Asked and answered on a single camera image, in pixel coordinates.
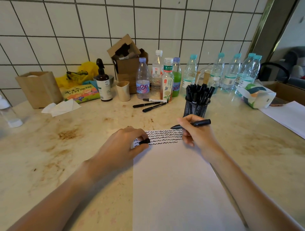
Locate person's right hand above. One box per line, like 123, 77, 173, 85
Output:
177, 114, 221, 163

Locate person's left hand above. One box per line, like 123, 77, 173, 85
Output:
87, 126, 150, 181

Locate black marker pen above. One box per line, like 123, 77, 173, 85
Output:
171, 119, 211, 130

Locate person's left forearm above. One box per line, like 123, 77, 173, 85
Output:
7, 160, 102, 231

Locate person's right forearm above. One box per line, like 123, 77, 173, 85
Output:
204, 146, 305, 231

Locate black mesh pen holder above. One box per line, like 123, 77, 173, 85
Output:
183, 96, 211, 118

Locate black capped marker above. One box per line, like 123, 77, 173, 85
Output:
142, 102, 167, 113
132, 102, 161, 108

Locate bunch of black markers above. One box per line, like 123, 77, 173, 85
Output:
185, 83, 216, 106

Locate tea bottle with green label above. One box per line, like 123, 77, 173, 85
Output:
160, 58, 174, 102

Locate green drink bottle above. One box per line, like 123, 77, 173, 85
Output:
172, 57, 182, 97

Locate white paper sheet with scribbles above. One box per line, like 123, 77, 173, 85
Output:
132, 129, 246, 231

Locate small white cap bottle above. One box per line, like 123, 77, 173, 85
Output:
209, 76, 220, 94

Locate teal cap water bottle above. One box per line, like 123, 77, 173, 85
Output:
221, 53, 242, 92
182, 54, 198, 96
210, 53, 225, 84
238, 55, 262, 96
235, 53, 256, 87

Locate beige cup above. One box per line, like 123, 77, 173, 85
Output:
116, 81, 131, 102

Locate purple label plastic bottle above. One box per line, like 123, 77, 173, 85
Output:
136, 57, 151, 100

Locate clear bottle with white cap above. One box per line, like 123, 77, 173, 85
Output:
151, 50, 164, 97

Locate brown spray bottle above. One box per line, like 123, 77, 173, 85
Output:
95, 59, 113, 102

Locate open brown cardboard box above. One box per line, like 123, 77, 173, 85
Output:
107, 34, 149, 95

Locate white and green bag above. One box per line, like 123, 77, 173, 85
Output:
235, 82, 277, 109

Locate green printed packet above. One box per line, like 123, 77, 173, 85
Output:
61, 83, 101, 104

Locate white crumpled tissue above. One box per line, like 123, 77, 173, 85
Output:
41, 99, 82, 117

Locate yellow plastic bag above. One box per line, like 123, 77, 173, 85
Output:
55, 61, 99, 89

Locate black chair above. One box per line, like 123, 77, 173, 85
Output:
258, 62, 291, 84

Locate plain white paper sheet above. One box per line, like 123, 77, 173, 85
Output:
259, 101, 305, 140

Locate flat cardboard box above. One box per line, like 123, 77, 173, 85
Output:
261, 81, 305, 107

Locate wooden box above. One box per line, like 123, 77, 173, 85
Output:
15, 71, 64, 109

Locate grey sofa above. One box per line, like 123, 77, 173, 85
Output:
276, 46, 305, 83

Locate clear plastic bottle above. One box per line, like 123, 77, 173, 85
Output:
0, 95, 24, 128

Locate metal door frame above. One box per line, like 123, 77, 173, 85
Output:
247, 0, 300, 63

